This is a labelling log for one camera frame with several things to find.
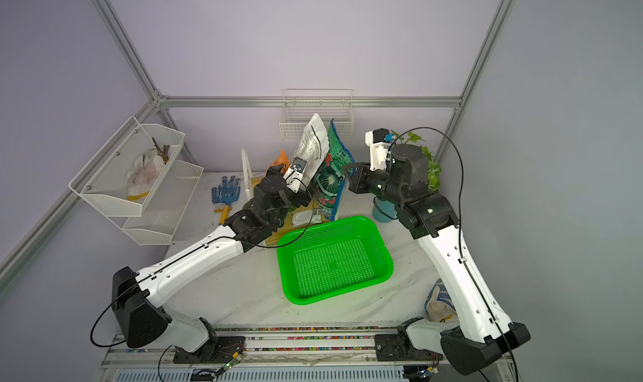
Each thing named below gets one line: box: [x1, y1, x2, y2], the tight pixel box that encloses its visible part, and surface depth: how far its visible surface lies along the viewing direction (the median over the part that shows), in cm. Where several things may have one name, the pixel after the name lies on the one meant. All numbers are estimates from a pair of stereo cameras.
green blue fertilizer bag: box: [315, 118, 356, 222], surface depth 66 cm
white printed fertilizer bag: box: [292, 113, 330, 189], surface depth 75 cm
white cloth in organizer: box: [125, 148, 165, 196], surface depth 80 cm
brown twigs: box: [152, 137, 170, 166], surface depth 87 cm
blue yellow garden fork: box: [213, 183, 241, 225], surface depth 113 cm
